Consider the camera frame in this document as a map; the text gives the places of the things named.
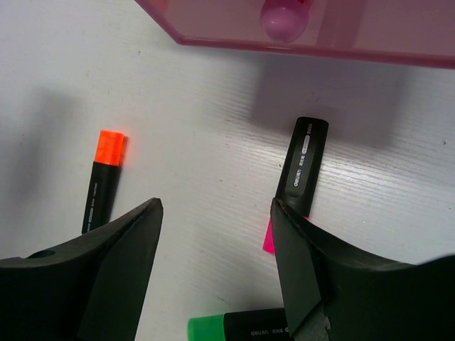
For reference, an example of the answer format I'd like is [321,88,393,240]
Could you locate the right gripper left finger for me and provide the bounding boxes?
[1,198,164,340]

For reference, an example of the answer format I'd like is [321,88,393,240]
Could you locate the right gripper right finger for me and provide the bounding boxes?
[271,199,454,340]

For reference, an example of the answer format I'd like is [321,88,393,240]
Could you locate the orange cap highlighter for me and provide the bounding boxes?
[82,130,127,234]

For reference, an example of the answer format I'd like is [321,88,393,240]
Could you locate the pink small drawer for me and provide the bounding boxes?
[139,1,454,69]

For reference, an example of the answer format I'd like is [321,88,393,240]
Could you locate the green cap highlighter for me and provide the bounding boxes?
[187,308,294,341]

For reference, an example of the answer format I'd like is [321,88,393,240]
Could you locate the pink cap highlighter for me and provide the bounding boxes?
[261,116,331,255]

